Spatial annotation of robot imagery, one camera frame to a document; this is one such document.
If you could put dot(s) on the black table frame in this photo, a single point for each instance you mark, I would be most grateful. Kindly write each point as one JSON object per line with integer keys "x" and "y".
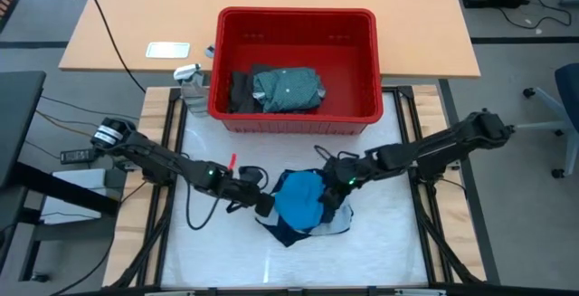
{"x": 407, "y": 106}

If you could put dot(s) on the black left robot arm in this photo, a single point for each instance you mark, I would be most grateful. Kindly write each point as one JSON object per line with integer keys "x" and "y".
{"x": 158, "y": 160}

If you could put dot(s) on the black side desk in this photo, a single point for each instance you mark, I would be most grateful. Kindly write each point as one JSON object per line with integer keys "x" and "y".
{"x": 18, "y": 124}

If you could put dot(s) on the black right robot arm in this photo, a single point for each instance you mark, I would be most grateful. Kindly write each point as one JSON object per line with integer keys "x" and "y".
{"x": 443, "y": 144}

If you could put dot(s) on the clear spray bottle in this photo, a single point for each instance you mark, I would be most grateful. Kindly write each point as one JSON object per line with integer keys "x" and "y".
{"x": 192, "y": 92}

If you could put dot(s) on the navy dotted garment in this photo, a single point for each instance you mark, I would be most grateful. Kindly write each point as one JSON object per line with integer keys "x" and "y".
{"x": 289, "y": 235}

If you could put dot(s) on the dark grey shorts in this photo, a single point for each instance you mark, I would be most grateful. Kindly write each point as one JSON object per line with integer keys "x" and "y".
{"x": 240, "y": 92}

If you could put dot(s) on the light wooden desk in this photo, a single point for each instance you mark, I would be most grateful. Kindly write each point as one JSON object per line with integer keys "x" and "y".
{"x": 407, "y": 15}

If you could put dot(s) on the green patterned shirt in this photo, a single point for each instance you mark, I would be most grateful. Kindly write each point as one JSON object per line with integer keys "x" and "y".
{"x": 287, "y": 90}

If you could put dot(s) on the black power adapter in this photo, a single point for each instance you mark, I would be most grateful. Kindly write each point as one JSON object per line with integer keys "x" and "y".
{"x": 78, "y": 156}

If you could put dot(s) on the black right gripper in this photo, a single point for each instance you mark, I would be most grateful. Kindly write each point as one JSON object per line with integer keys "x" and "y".
{"x": 350, "y": 174}

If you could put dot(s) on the red tape tag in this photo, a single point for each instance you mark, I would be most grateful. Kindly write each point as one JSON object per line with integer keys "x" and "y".
{"x": 233, "y": 161}

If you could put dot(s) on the red plastic bin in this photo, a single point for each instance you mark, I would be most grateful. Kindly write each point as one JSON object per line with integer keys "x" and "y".
{"x": 362, "y": 60}

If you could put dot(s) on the white box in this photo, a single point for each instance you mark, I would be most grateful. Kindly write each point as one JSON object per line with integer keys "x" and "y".
{"x": 68, "y": 214}

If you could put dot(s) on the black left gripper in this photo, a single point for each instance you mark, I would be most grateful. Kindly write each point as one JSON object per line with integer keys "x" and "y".
{"x": 242, "y": 187}

